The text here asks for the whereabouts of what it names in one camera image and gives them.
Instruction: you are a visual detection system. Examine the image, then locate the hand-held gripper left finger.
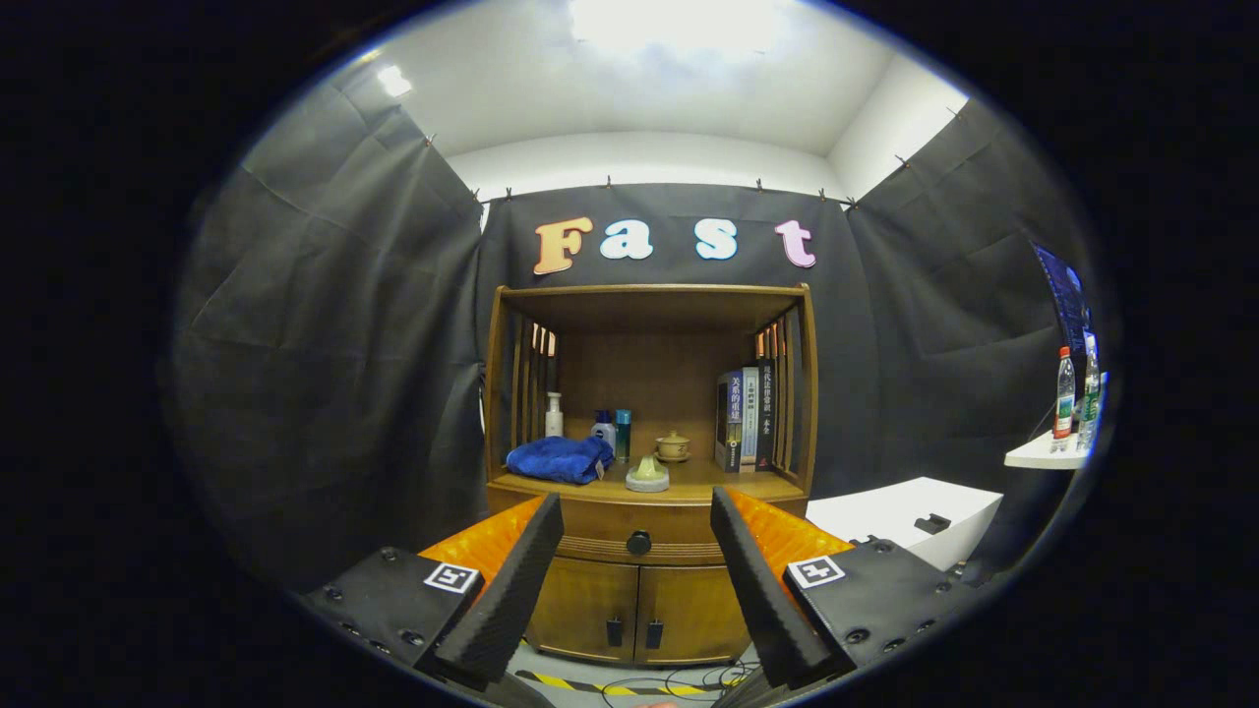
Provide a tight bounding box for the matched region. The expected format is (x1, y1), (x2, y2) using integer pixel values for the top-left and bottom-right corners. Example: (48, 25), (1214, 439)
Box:
(300, 492), (567, 692)

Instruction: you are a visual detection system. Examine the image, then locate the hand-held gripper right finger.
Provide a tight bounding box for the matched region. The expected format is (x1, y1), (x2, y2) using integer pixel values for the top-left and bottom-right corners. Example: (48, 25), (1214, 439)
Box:
(709, 486), (985, 689)

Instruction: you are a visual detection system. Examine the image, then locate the wooden cabinet door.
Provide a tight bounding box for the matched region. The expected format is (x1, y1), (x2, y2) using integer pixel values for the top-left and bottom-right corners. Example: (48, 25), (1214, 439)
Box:
(634, 565), (753, 667)
(526, 558), (640, 662)

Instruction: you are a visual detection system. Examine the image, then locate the wooden countertop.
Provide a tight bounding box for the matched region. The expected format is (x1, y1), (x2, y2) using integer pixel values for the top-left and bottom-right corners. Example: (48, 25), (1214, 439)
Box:
(489, 457), (808, 504)

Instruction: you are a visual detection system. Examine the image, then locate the wooden cabinet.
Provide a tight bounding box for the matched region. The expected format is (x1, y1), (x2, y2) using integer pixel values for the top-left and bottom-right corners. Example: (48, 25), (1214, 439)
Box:
(482, 283), (819, 668)

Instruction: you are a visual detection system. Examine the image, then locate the yellow black floor tape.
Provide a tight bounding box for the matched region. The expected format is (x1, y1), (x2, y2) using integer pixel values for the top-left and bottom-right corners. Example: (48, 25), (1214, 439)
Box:
(513, 669), (734, 699)

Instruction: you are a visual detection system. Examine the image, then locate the blue towel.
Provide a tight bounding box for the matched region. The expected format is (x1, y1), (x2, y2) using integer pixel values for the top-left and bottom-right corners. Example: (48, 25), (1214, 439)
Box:
(506, 436), (615, 485)

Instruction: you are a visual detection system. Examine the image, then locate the white storage unit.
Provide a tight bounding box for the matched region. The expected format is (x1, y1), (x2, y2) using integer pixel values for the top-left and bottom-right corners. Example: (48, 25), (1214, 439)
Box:
(807, 477), (1004, 573)

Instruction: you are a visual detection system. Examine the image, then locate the blue spine book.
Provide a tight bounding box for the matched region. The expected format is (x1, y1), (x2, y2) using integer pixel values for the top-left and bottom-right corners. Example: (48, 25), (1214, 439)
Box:
(714, 371), (745, 474)

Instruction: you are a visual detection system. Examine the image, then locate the pale spine book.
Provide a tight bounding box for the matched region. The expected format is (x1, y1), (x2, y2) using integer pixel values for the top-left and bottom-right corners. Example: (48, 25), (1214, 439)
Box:
(740, 367), (760, 471)

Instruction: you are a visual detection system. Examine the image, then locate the white shelf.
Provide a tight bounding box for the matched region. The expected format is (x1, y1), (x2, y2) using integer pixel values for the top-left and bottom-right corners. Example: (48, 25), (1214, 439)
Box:
(1003, 372), (1109, 471)

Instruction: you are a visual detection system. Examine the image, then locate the green label water bottle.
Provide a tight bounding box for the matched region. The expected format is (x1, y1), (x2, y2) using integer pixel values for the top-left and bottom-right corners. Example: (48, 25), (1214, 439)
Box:
(1079, 334), (1103, 453)

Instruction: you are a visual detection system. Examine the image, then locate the dark blue screen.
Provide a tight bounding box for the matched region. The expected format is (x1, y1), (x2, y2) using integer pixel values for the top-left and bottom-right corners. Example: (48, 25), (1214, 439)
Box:
(1031, 241), (1095, 360)

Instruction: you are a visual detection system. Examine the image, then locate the black floor cable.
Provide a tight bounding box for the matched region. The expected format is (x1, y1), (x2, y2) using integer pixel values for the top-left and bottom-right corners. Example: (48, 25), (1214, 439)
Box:
(595, 661), (758, 699)

